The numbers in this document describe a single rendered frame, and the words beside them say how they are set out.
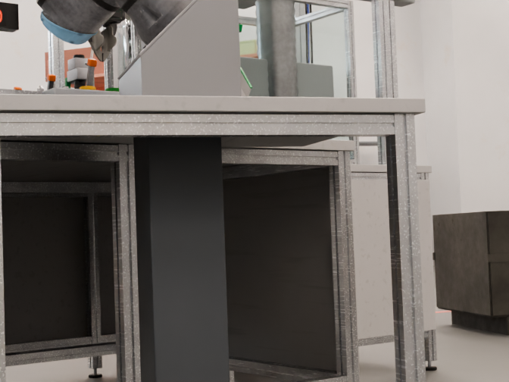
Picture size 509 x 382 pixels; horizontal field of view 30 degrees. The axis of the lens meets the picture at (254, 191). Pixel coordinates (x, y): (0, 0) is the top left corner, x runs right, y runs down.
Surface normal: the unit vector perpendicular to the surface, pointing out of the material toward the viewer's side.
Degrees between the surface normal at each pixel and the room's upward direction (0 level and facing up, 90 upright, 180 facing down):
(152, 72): 90
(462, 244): 90
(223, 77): 90
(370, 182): 90
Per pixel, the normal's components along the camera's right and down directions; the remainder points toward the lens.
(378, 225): 0.59, -0.06
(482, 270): -0.98, 0.03
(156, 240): 0.31, -0.06
